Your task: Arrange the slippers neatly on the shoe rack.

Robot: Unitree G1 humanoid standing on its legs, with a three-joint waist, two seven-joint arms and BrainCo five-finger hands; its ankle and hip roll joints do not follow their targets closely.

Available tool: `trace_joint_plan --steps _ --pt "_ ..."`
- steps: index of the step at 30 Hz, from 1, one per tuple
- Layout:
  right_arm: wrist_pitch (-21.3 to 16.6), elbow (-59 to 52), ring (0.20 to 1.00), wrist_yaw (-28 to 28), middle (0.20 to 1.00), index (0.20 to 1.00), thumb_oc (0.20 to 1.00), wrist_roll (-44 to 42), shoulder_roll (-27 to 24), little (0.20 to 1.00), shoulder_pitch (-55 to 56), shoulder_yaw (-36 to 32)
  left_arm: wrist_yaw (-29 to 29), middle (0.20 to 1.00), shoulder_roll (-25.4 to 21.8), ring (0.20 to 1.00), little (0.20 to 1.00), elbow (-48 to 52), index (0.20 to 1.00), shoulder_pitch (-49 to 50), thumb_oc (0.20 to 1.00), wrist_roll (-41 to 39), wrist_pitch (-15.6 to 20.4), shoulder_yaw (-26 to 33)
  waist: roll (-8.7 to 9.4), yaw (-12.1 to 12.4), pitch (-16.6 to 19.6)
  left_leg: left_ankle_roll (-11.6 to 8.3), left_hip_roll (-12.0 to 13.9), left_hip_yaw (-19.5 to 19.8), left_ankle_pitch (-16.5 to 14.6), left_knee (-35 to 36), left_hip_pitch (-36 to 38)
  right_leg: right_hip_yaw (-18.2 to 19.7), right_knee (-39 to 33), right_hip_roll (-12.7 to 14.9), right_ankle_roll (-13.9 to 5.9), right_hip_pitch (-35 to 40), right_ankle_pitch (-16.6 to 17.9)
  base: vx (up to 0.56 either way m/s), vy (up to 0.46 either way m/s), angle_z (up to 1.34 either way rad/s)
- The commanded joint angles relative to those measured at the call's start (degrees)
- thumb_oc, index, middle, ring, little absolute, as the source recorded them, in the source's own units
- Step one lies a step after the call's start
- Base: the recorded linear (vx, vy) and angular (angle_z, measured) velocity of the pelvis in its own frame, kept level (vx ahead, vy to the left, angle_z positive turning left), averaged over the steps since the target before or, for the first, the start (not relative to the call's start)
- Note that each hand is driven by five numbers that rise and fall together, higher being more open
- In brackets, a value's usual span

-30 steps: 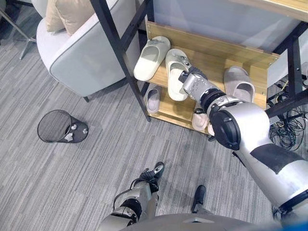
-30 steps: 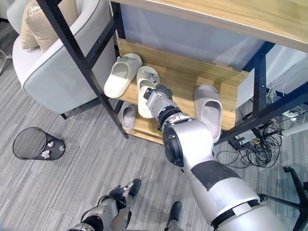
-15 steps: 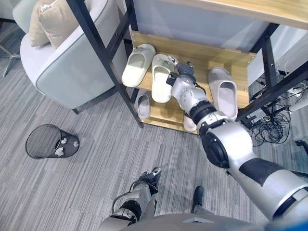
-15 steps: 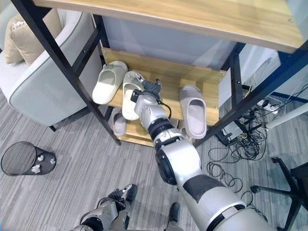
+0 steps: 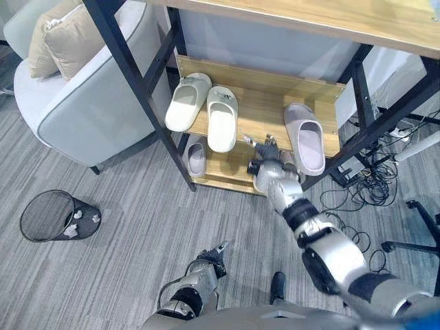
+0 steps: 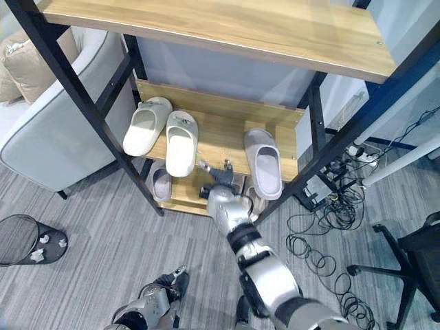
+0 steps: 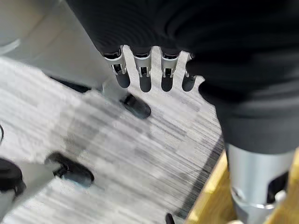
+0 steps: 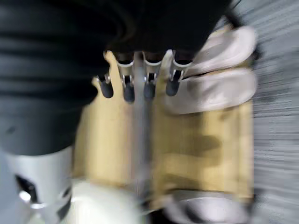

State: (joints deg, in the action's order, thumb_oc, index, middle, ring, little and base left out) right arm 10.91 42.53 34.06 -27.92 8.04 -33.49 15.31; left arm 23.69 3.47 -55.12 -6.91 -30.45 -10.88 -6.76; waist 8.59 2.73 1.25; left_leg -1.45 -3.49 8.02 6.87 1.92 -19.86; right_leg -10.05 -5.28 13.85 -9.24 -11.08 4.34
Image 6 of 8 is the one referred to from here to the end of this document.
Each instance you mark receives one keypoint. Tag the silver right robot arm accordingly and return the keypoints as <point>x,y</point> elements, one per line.
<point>268,282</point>

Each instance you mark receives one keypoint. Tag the grey foam slipper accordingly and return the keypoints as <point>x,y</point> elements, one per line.
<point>266,165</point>
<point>161,185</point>

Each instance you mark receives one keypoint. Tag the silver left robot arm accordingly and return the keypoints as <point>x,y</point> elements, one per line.
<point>151,306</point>

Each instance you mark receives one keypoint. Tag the wooden rack shelf with backboard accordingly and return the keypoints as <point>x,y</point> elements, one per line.
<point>220,137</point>

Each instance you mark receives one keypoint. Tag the cream foam slipper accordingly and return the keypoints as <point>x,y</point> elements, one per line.
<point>180,144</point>
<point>142,130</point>

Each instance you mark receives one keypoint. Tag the light grey armchair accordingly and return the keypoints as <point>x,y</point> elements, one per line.
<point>51,137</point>

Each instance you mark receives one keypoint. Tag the white power strip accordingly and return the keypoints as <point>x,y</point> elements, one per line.
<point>364,154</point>

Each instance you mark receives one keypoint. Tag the long wooden rack shelf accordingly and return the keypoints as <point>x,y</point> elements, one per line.
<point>240,31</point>

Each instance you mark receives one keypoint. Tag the black mesh waste bin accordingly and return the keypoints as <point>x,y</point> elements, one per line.
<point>20,240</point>

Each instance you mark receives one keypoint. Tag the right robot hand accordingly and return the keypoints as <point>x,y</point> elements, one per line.
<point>225,176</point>

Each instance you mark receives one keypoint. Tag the white table leg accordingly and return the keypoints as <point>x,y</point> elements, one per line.
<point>402,163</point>

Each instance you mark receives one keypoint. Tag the black office chair base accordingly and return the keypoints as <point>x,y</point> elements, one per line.
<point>405,271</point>

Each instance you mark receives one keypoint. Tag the black metal rack frame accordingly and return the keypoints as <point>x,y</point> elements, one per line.
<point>86,99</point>

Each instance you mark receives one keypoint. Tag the pale beige slipper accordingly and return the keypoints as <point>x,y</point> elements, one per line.
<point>258,210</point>

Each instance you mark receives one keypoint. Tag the crumpled white paper ball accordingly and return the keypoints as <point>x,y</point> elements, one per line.
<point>44,239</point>
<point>37,255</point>
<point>62,243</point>

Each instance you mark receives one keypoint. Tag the beige cushion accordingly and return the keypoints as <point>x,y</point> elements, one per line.
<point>27,68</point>

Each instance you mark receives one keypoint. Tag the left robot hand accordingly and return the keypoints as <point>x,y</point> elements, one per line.
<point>181,283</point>

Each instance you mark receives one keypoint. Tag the low wooden rack shelf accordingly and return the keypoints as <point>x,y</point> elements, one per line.
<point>185,196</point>

